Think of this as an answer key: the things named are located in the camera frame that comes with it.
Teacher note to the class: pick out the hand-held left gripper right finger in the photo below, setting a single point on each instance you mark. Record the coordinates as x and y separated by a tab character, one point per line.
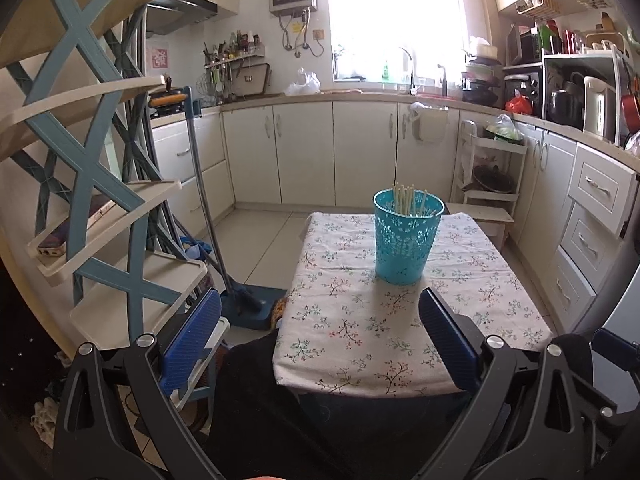
450	335

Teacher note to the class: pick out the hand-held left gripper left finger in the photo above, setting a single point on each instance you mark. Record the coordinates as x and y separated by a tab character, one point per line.
192	345

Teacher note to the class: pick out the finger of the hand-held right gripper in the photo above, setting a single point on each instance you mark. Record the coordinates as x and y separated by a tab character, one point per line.
620	345

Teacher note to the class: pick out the teal perforated plastic basket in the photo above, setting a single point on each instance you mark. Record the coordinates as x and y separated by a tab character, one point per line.
400	250

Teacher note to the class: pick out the bunch of wooden chopsticks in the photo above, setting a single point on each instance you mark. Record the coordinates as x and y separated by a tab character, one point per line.
402	200

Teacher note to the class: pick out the blue dustpan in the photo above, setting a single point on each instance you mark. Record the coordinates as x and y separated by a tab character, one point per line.
250	317

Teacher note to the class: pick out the brown patterned cloth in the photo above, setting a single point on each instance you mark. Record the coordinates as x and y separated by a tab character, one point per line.
279	315

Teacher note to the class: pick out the blue shopping bag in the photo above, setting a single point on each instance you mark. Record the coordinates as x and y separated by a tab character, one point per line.
197	250

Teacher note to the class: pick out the person's dark trousers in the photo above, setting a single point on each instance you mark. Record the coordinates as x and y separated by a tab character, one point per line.
300	425

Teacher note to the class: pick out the black wok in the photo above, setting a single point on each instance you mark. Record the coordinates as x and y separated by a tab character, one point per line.
490	180

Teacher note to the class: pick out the white shoe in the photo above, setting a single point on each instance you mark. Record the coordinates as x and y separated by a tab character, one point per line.
45	420

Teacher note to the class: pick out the smartphone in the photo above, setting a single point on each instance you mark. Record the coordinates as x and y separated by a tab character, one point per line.
55	242

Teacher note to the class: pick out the narrow white cart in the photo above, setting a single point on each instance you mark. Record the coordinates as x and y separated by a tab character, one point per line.
467	140

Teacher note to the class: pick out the bag of green vegetables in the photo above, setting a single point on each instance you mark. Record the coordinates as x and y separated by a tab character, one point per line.
502	129

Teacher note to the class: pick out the white hanging trash bin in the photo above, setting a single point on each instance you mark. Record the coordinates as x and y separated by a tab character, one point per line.
430	122

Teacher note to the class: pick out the cream kitchen base cabinets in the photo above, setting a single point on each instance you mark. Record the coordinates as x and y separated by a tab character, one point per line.
310	150

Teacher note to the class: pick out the red pot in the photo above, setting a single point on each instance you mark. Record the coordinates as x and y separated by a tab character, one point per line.
632	112

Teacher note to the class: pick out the white electric kettle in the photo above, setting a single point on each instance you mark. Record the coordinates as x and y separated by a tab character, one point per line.
600	110

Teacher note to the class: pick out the red plastic bag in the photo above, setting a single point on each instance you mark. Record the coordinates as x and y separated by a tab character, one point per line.
519	105

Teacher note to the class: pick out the black kettle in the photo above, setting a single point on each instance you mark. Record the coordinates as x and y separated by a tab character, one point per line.
564	107

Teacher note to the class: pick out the stack of pots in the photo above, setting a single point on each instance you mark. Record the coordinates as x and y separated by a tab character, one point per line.
481	82

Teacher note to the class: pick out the dark straight faucet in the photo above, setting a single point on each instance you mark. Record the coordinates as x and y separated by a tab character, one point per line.
442	80

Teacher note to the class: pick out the black toaster oven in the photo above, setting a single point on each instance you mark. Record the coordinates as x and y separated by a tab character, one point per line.
522	82

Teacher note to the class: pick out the green dish soap bottle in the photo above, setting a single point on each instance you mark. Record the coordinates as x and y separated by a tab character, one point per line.
386	71

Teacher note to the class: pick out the pale cutting board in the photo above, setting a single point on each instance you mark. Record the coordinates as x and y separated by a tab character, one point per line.
252	80

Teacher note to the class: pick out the chrome arched faucet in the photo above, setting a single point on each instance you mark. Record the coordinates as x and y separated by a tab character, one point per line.
411	65

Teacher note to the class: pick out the white counter rack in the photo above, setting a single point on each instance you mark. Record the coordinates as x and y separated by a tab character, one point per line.
620	67

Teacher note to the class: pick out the white plastic bag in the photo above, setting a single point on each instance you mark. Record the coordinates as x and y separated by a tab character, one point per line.
302	84

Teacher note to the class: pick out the white container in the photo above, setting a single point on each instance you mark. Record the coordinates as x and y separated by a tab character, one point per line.
484	49

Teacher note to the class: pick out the silver small appliance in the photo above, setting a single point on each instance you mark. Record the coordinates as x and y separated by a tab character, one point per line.
522	45

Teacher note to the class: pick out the red bottle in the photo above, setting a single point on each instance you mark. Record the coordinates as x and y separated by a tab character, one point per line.
569	42

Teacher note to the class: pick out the green box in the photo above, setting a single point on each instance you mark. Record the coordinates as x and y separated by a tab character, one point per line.
546	37

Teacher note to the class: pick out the kitchen window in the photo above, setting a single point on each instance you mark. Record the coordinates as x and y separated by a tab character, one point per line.
395	15

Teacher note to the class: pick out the cream and blue shelf rack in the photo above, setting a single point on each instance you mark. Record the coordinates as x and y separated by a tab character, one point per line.
80	35

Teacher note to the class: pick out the range hood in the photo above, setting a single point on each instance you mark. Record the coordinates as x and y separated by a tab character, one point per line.
180	10

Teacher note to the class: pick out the wall utensil rack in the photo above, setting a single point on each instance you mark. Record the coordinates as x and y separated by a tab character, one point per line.
222	57

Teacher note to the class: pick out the pink wall stickers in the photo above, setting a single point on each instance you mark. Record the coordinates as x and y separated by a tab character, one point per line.
161	56

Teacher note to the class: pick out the wall socket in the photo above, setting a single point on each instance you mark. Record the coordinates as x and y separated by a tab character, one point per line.
318	35

